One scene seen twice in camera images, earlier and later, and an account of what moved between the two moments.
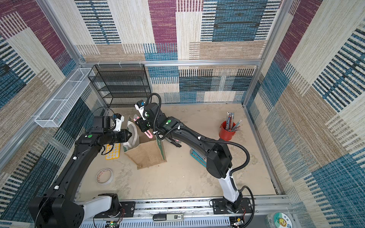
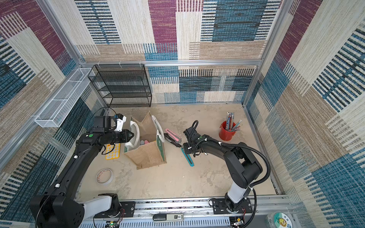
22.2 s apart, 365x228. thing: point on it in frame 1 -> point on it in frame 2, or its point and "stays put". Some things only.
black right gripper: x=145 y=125 -> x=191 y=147
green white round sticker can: x=278 y=220 stays put
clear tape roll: x=105 y=176 stays put
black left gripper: x=125 y=132 stays put
